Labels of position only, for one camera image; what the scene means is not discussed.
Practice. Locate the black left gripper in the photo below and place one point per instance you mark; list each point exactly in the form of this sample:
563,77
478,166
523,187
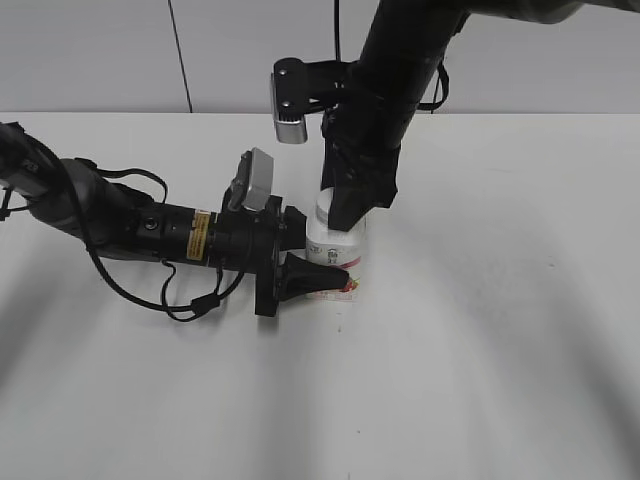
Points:
249,242

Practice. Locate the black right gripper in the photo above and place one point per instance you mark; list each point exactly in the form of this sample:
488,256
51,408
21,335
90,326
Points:
362,137

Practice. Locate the white yili yogurt bottle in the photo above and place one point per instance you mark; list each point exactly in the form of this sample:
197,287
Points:
344,250

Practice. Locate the white plastic bottle cap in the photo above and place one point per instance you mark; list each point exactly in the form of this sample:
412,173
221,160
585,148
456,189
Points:
323,205

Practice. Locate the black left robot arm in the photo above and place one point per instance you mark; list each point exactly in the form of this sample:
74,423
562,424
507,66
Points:
113,220

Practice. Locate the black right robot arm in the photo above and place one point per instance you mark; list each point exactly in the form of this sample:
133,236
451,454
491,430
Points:
406,43

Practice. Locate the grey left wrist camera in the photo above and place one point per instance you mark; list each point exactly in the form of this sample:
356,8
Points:
251,186

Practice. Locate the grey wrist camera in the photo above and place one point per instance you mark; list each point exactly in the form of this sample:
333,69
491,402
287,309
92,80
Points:
251,186
301,88

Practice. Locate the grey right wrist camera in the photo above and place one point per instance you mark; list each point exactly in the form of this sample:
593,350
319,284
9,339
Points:
301,88

